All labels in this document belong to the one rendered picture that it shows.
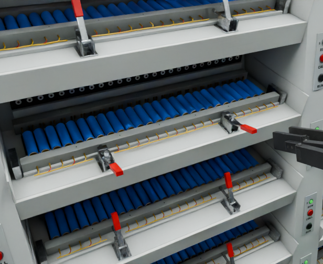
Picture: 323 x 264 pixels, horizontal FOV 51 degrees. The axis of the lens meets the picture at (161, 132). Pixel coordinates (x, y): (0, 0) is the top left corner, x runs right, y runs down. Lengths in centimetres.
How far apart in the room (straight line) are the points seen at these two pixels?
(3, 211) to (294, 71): 63
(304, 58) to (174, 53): 31
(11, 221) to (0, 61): 25
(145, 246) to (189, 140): 24
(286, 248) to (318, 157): 57
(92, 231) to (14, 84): 35
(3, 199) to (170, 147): 30
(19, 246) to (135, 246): 23
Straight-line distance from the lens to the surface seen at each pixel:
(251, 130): 65
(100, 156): 60
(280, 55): 83
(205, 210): 80
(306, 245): 105
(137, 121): 68
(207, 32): 64
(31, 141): 66
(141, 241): 74
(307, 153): 50
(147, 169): 63
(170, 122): 67
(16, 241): 63
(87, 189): 61
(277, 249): 102
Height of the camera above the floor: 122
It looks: 22 degrees down
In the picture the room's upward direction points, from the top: 6 degrees counter-clockwise
